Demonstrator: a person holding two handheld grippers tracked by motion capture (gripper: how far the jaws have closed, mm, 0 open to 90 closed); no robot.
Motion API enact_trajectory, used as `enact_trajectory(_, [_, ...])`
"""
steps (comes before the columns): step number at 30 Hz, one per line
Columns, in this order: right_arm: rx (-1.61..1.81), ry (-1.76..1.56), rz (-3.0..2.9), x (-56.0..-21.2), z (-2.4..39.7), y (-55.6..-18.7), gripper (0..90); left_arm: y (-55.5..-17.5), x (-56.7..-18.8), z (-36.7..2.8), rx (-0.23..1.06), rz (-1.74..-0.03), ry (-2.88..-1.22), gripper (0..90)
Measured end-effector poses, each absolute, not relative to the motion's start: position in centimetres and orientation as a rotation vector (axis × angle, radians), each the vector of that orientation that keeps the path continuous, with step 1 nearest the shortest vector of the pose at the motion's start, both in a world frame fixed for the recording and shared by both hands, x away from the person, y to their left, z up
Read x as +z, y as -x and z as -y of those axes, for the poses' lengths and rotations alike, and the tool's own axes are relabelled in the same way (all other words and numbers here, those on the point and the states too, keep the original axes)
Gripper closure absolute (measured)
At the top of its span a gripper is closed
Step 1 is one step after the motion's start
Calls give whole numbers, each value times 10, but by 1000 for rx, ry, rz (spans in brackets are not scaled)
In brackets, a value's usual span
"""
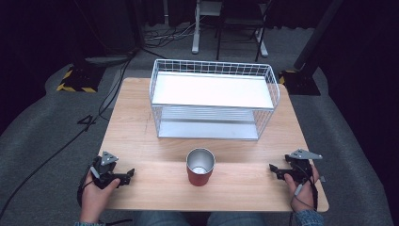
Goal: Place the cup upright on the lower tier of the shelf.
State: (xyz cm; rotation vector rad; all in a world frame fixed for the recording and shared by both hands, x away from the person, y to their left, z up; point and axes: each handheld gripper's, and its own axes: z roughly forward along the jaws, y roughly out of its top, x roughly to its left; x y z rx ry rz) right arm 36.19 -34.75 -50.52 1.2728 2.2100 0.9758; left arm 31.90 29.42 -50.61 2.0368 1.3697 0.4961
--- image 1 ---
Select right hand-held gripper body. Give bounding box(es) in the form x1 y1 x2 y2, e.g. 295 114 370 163
283 148 324 186

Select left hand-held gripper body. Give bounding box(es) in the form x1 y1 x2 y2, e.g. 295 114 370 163
89 151 132 190

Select person's right hand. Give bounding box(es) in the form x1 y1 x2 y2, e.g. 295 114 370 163
283 164 321 214

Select person's left hand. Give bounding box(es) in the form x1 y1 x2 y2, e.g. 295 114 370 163
79 170 121 223

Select person's right denim sleeve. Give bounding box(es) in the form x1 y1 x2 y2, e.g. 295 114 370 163
291 208 326 226

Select person's denim sleeve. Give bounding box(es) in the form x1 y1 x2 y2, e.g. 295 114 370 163
72 219 107 226
291 208 326 226

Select person's left leg in jeans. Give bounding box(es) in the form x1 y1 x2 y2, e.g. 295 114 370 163
133 211 193 226

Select person's leg in jeans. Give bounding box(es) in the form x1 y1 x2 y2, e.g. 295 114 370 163
206 211 268 226
133 211 193 226

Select person's left denim sleeve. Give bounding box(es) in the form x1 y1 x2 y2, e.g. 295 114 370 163
72 219 107 226

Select person's right leg in jeans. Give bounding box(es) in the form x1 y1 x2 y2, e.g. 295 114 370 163
206 211 268 226

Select red cup with metal inside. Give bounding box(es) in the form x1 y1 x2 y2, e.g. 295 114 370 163
185 147 216 187

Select black yellow striped stand base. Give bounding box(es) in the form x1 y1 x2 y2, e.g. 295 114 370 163
278 69 322 96
56 64 107 94

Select black upright stand pole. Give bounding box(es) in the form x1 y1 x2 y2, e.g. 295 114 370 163
69 0 93 70

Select black slanted stand pole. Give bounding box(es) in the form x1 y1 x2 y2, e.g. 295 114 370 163
293 0 345 73

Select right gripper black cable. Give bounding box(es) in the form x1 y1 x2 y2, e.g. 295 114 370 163
293 163 327 212

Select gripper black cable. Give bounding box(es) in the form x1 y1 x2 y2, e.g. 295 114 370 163
293 163 327 212
76 165 102 209

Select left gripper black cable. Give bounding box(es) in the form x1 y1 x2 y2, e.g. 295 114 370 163
76 165 102 209

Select long black floor cable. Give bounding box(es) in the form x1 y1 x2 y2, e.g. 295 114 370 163
0 51 139 219

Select white wire shelf rack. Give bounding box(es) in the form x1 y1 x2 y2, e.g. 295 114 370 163
149 58 281 141

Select bundle of floor cables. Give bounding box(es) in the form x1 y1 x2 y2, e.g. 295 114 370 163
143 18 205 50

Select black metal frame stand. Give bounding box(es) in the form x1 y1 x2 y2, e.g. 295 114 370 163
214 0 273 63

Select white metal stand frame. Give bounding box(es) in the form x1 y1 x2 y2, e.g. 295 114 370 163
190 0 270 58

